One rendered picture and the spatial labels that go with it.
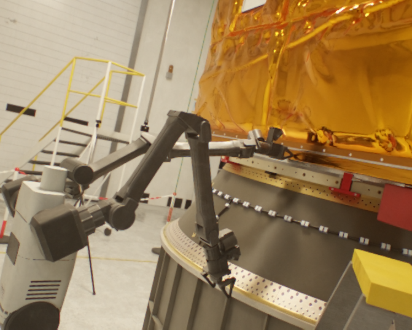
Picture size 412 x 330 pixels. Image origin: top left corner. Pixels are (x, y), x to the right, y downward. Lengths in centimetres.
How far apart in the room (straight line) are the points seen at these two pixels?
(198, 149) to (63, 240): 50
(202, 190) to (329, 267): 66
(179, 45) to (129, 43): 118
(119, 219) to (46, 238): 20
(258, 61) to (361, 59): 80
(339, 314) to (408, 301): 41
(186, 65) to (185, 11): 116
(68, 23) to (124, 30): 110
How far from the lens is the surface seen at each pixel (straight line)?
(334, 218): 196
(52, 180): 151
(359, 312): 105
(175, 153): 187
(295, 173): 202
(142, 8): 991
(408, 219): 165
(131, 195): 135
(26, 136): 933
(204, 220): 152
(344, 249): 191
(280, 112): 220
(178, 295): 226
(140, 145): 187
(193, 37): 1037
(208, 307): 206
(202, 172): 147
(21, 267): 149
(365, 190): 195
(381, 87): 173
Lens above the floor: 172
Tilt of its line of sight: 2 degrees down
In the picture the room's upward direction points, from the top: 13 degrees clockwise
